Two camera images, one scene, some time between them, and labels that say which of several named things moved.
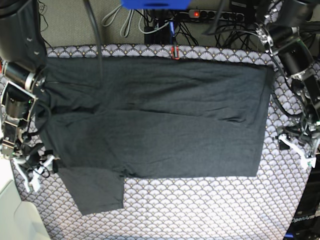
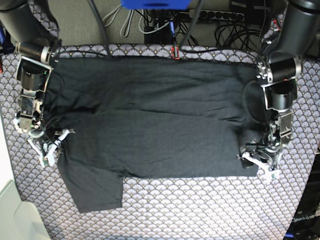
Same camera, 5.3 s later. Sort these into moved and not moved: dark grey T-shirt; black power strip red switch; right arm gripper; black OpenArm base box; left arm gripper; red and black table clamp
Moved: left arm gripper; right arm gripper
Not moved: black power strip red switch; black OpenArm base box; dark grey T-shirt; red and black table clamp
